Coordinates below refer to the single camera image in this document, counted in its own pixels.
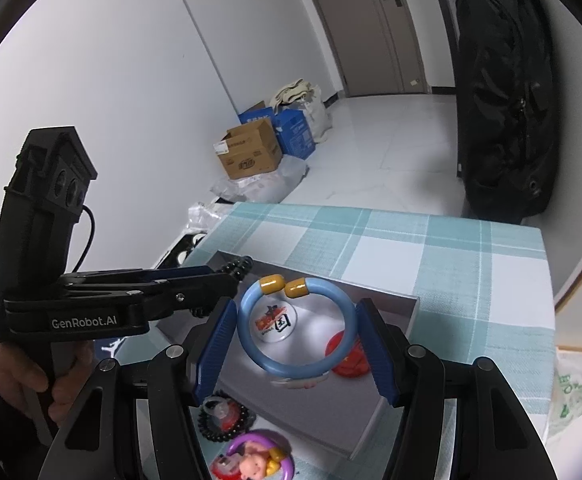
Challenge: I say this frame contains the red round badge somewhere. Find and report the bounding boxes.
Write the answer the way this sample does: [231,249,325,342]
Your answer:
[328,330,372,378]

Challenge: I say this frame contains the white round badge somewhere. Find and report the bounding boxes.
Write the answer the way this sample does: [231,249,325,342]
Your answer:
[253,301,299,343]

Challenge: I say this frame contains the blue bangle with yellow caps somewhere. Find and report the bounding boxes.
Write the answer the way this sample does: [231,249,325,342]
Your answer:
[236,274,356,381]

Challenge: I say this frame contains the blue cardboard box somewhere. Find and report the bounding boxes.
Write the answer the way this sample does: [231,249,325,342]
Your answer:
[238,101,318,161]

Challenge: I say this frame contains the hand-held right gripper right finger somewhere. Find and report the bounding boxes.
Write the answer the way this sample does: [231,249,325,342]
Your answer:
[353,299,559,480]

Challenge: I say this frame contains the crumpled clear plastic bag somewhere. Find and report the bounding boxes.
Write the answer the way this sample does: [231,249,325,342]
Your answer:
[186,201,224,233]

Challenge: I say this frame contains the grey door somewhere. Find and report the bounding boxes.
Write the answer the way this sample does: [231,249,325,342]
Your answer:
[296,0,429,98]

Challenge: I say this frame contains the small white pink trinket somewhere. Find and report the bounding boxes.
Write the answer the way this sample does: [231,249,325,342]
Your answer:
[271,375,329,392]

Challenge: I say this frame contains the person's left hand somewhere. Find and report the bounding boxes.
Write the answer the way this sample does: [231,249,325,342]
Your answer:
[0,340,94,426]

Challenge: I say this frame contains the grey jewelry box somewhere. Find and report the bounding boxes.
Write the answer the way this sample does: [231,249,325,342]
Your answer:
[156,250,422,461]

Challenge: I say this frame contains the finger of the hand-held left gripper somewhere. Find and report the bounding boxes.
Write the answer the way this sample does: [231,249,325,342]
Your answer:
[121,274,240,322]
[61,262,224,288]

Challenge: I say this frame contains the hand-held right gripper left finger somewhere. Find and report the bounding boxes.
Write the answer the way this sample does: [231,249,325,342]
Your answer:
[38,297,239,480]

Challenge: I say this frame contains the teal checked tablecloth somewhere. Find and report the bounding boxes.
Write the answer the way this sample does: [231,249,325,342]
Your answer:
[116,202,559,480]

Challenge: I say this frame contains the green print plastic bag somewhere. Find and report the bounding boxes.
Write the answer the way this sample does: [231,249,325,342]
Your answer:
[546,347,582,448]

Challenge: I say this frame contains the white plastic bag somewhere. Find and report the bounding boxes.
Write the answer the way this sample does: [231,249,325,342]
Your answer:
[296,95,332,143]

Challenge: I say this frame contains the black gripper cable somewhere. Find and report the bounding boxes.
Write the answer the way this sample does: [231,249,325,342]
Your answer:
[68,204,96,275]

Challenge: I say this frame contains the grey plastic parcel bags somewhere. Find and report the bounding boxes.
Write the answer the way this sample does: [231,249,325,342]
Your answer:
[210,154,310,205]

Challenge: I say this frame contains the purple ring with doll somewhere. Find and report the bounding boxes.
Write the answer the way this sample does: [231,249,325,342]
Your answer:
[211,430,296,480]

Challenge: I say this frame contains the brown cardboard box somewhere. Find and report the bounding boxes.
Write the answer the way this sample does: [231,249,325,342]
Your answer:
[215,119,284,180]

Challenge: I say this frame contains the black bead bracelet clear charm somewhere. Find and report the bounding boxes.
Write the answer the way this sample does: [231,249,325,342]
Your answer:
[197,394,256,443]

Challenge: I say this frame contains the black backpack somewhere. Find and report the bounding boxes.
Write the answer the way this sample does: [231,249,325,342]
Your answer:
[455,0,562,223]

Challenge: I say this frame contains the beige canvas bag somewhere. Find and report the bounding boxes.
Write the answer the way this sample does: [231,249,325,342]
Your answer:
[270,79,324,111]

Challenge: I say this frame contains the dark blue box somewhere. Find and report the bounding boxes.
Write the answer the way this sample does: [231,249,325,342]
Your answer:
[92,336,128,361]

